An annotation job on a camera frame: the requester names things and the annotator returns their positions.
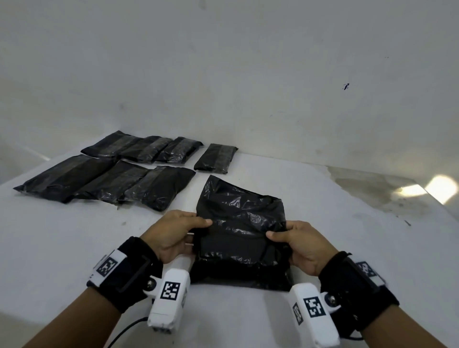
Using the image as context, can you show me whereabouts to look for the black right wristband with markers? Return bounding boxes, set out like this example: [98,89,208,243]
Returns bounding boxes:
[318,250,401,332]

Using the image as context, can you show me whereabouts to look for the person's right hand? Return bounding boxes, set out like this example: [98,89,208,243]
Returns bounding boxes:
[266,220,339,277]

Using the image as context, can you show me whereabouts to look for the black left camera cable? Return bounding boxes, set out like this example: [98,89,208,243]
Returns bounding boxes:
[107,317,150,348]

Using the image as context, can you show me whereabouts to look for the glossy black plastic bag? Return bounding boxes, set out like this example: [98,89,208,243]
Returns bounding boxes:
[71,160,151,205]

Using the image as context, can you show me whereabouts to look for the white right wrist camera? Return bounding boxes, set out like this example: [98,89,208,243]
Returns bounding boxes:
[288,283,341,348]

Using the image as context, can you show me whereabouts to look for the crinkled black plastic bag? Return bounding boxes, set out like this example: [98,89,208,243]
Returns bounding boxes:
[118,135,173,163]

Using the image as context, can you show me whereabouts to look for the black wristband with markers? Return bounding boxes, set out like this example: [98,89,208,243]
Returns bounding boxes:
[318,250,401,332]
[86,236,164,315]

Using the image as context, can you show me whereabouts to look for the row of black plastic packets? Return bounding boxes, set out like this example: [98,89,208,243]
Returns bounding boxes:
[190,174,293,292]

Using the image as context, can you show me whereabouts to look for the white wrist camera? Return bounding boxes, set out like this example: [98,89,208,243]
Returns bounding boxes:
[147,269,191,332]
[288,283,341,348]

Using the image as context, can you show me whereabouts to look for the black left wristband with markers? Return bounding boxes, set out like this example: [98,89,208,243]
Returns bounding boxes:
[86,236,164,315]

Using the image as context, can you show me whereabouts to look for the person's left hand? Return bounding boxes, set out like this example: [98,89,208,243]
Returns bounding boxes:
[140,209,213,266]

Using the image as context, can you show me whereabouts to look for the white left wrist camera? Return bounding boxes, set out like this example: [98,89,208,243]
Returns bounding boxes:
[147,269,191,332]

